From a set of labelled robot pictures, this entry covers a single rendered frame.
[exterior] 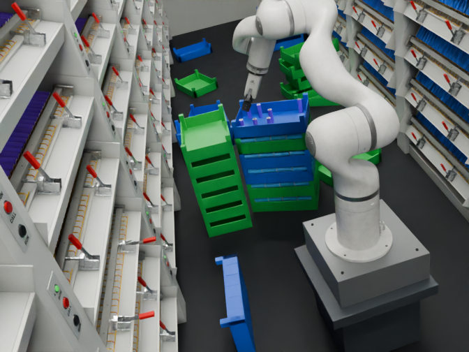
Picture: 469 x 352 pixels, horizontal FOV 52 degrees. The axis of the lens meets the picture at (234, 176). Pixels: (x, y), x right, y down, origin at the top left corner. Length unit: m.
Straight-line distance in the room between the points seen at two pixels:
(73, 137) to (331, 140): 0.59
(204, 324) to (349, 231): 0.72
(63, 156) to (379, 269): 0.86
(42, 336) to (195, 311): 1.12
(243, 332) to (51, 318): 0.90
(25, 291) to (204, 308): 1.20
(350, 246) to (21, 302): 0.92
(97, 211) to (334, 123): 0.61
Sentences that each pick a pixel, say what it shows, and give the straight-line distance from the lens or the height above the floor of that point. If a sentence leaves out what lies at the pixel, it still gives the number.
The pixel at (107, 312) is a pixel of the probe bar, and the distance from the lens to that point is 1.19.
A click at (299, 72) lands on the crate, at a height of 0.19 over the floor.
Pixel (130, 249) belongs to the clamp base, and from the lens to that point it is 1.37.
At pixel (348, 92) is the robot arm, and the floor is 0.82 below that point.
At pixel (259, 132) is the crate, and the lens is 1.98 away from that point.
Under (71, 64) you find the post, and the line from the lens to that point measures 1.32.
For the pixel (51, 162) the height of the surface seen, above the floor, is 0.95.
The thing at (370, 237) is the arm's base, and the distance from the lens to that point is 1.39.
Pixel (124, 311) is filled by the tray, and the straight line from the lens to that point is 1.22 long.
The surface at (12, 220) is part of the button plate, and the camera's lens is 0.74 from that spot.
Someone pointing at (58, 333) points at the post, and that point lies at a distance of 0.82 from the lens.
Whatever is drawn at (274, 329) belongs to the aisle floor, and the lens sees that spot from 1.76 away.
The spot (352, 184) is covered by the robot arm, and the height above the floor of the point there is 0.63.
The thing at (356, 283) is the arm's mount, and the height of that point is 0.36.
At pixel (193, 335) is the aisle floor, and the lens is 1.82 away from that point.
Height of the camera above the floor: 1.38
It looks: 33 degrees down
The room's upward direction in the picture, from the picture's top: 14 degrees counter-clockwise
